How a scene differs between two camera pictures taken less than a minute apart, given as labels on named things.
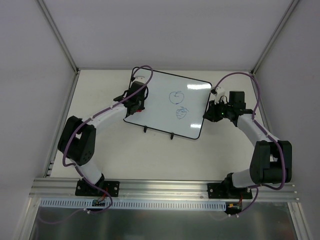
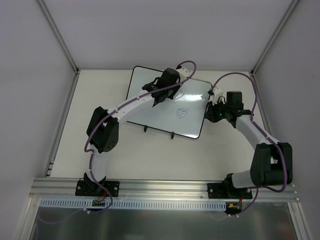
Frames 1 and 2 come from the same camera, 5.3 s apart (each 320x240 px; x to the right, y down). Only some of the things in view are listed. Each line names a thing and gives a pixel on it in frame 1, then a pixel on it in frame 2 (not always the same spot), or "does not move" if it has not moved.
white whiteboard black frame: x=174 y=105 does not move
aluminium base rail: x=42 y=188 does not move
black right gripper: x=211 y=113 does not move
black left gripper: x=133 y=105 to x=164 y=95
